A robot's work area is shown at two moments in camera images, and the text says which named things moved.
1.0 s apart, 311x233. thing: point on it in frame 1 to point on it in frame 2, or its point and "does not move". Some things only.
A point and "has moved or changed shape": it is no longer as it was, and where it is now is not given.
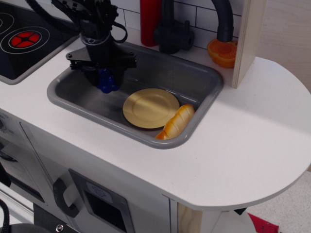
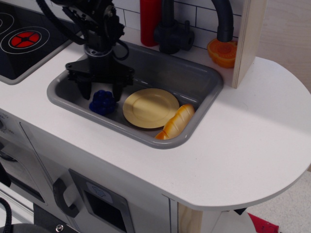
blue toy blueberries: [106, 84] has moved or changed shape
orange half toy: [223, 53] does not move
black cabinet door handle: [59, 188] does not move
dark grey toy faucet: [172, 36] does not move
